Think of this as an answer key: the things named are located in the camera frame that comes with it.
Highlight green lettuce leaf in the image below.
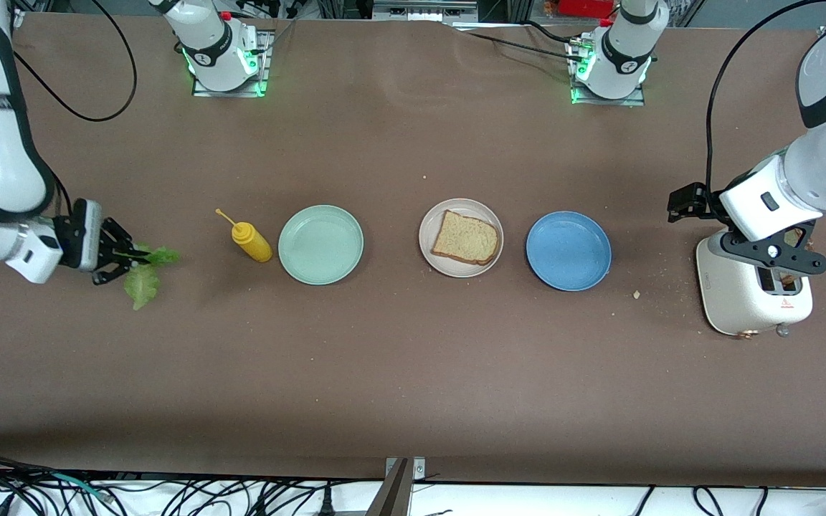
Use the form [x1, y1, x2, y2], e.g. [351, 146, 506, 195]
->
[123, 245, 181, 311]

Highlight dark-crust bread slice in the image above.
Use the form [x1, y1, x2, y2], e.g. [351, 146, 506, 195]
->
[777, 226, 817, 285]

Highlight yellow mustard squeeze bottle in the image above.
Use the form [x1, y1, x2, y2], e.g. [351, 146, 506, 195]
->
[215, 209, 273, 264]

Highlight light-crust bread slice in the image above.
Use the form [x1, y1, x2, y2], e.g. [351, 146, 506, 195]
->
[432, 210, 500, 267]

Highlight blue plate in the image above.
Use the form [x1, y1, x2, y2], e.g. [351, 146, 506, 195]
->
[526, 211, 612, 292]

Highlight pale green plate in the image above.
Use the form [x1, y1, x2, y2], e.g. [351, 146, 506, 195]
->
[278, 205, 364, 286]

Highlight beige plate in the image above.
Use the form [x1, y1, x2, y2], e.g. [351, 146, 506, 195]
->
[419, 199, 504, 279]

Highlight white toaster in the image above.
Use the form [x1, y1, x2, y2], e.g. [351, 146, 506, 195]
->
[696, 233, 814, 339]

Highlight red box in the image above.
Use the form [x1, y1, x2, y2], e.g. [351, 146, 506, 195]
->
[560, 0, 618, 19]

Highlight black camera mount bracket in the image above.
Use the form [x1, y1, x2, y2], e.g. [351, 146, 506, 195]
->
[718, 221, 826, 278]
[53, 215, 75, 272]

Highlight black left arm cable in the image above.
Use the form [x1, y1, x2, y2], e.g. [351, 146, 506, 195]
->
[705, 0, 826, 194]

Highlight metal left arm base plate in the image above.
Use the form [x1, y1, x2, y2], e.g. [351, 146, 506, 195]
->
[569, 39, 647, 107]

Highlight teal cable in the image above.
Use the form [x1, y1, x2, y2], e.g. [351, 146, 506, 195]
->
[44, 469, 109, 501]

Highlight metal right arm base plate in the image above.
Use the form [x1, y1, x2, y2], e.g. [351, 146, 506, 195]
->
[191, 30, 272, 98]

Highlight tangled black floor cables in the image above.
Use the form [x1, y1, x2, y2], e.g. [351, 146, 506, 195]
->
[0, 455, 313, 516]

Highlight silver metal frame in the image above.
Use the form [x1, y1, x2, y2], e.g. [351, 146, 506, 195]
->
[370, 0, 482, 24]

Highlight grey metal table bracket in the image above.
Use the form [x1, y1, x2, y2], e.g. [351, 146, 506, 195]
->
[366, 457, 428, 516]

